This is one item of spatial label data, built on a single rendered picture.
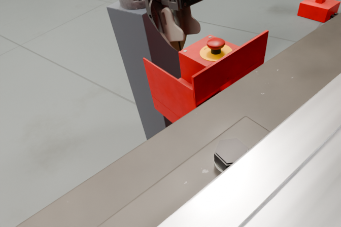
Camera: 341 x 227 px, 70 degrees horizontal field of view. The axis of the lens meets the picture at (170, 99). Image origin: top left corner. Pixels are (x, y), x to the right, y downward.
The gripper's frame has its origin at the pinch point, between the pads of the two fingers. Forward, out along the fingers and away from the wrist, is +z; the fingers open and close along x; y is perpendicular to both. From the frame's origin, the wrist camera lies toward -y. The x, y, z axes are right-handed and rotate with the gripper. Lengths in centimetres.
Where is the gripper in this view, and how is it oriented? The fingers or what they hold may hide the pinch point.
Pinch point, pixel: (176, 43)
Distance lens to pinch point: 49.0
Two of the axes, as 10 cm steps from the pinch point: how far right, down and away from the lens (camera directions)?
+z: 1.8, 7.8, 6.0
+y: 6.1, 3.9, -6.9
